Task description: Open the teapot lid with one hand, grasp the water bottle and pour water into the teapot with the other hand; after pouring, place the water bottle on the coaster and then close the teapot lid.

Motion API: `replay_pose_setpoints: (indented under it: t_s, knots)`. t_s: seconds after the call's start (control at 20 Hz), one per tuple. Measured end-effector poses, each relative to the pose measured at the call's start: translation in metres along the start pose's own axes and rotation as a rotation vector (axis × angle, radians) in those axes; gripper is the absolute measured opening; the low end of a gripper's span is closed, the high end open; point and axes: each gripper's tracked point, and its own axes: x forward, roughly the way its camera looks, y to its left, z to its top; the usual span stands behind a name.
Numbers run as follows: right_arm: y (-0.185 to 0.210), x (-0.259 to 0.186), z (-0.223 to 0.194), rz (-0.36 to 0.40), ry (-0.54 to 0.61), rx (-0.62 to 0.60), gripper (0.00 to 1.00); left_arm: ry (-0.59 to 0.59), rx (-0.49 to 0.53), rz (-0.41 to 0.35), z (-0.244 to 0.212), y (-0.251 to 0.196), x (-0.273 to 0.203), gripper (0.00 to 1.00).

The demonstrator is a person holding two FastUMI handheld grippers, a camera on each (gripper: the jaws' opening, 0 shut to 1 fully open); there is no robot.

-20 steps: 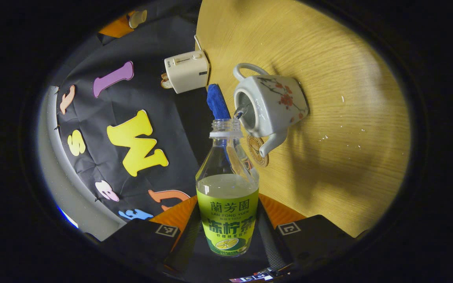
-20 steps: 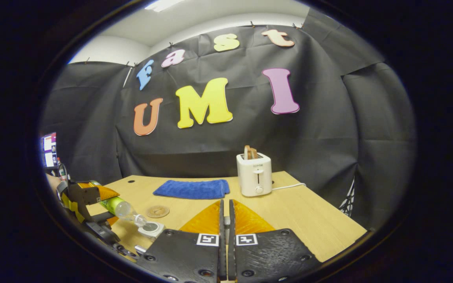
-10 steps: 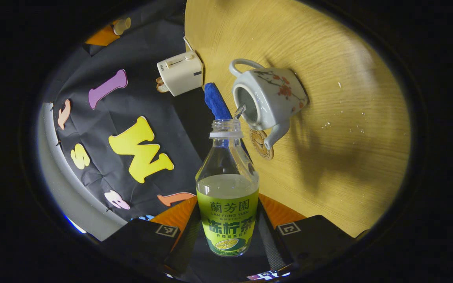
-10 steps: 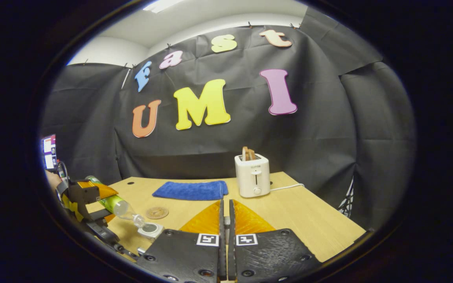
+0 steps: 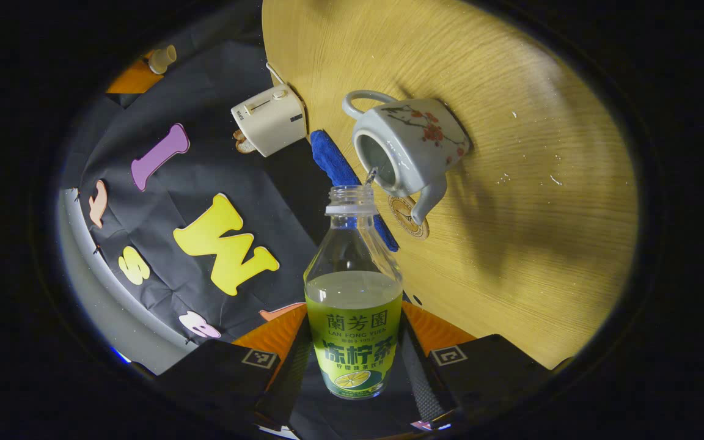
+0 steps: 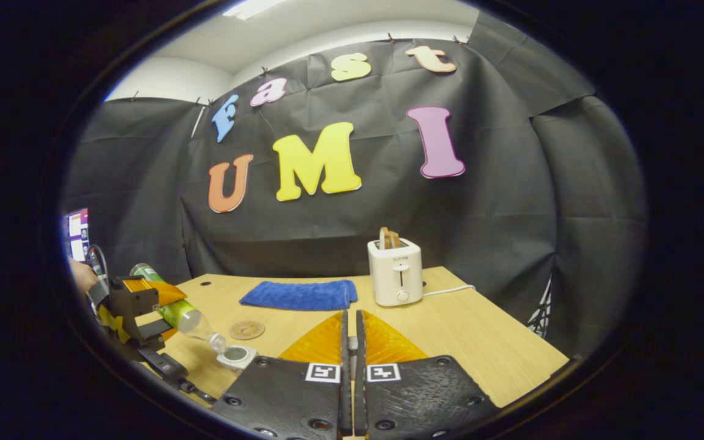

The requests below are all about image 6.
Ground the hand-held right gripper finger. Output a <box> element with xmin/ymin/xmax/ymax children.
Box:
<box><xmin>211</xmin><ymin>310</ymin><xmax>353</xmax><ymax>440</ymax></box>
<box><xmin>355</xmin><ymin>310</ymin><xmax>502</xmax><ymax>440</ymax></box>

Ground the green label water bottle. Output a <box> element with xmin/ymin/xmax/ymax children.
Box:
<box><xmin>130</xmin><ymin>263</ymin><xmax>230</xmax><ymax>355</ymax></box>

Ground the round wooden coaster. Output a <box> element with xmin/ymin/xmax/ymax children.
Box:
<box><xmin>229</xmin><ymin>320</ymin><xmax>266</xmax><ymax>340</ymax></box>

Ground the white teacup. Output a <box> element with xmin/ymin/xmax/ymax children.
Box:
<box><xmin>216</xmin><ymin>344</ymin><xmax>259</xmax><ymax>373</ymax></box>

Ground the computer monitor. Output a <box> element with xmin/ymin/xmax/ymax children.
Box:
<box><xmin>64</xmin><ymin>208</ymin><xmax>91</xmax><ymax>262</ymax></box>

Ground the blue towel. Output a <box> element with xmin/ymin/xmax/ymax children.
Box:
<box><xmin>239</xmin><ymin>279</ymin><xmax>359</xmax><ymax>311</ymax></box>

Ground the white toaster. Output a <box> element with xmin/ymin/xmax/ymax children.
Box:
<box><xmin>367</xmin><ymin>237</ymin><xmax>424</xmax><ymax>307</ymax></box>

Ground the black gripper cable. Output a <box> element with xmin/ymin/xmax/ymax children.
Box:
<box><xmin>86</xmin><ymin>244</ymin><xmax>109</xmax><ymax>279</ymax></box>

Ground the white toaster cable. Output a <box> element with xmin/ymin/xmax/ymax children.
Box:
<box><xmin>420</xmin><ymin>284</ymin><xmax>477</xmax><ymax>298</ymax></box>

